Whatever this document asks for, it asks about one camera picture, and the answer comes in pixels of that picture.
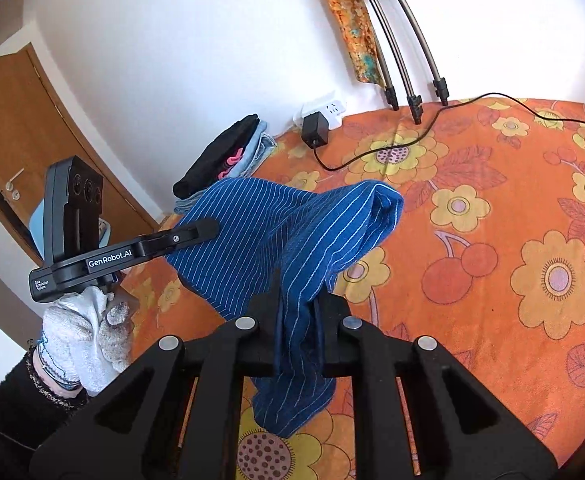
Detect blue striped boxer shorts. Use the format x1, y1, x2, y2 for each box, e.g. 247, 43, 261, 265
166, 178, 404, 438

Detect left black sleeved forearm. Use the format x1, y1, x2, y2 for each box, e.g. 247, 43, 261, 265
0, 348, 88, 479

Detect left white gloved hand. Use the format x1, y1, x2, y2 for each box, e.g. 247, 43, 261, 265
33, 286, 140, 396

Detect light blue chair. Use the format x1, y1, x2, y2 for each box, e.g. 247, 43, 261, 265
29, 202, 111, 257

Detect wooden door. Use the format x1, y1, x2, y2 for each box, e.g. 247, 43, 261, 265
0, 46, 159, 263

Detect black folded garment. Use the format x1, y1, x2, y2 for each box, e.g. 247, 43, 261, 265
173, 114, 260, 200

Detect orange floral bedsheet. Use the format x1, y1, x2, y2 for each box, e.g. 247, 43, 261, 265
122, 96, 585, 480

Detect light blue folded jeans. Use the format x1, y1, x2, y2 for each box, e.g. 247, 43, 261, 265
173, 118, 277, 214

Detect black power adapter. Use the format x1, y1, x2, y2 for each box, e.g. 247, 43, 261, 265
301, 112, 329, 150

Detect white power strip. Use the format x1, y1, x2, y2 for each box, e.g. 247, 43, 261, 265
300, 99, 345, 130

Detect orange floral scarf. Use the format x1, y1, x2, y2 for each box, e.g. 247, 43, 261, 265
324, 0, 383, 87

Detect silver tripod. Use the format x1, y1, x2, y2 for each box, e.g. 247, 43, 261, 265
364, 0, 449, 125

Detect black cable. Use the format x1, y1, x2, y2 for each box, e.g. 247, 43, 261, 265
313, 91, 585, 174

